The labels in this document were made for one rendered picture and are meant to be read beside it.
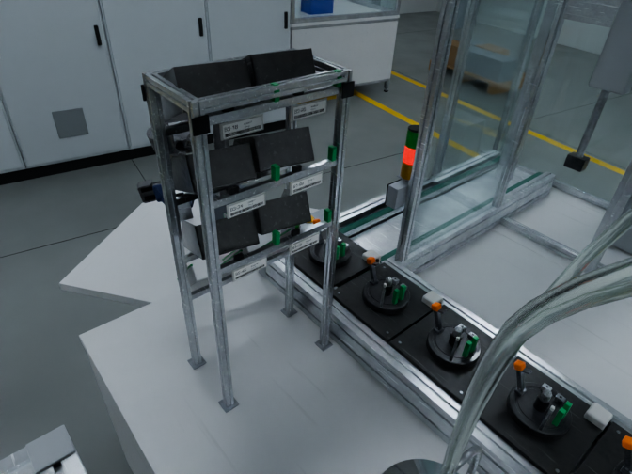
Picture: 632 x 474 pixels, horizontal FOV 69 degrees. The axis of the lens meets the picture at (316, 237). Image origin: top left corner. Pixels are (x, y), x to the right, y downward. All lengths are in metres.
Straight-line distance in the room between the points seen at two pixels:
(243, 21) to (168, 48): 0.69
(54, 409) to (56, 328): 0.53
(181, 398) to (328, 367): 0.40
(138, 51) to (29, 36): 0.74
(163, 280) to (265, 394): 0.58
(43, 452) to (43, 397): 2.15
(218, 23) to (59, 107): 1.44
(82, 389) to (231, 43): 3.05
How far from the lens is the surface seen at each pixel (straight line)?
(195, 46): 4.31
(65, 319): 2.94
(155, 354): 1.43
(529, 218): 2.19
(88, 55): 4.13
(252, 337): 1.43
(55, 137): 4.28
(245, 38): 4.47
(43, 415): 2.55
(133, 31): 4.15
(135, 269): 1.73
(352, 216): 1.77
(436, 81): 1.30
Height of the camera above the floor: 1.92
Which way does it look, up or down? 36 degrees down
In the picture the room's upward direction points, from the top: 3 degrees clockwise
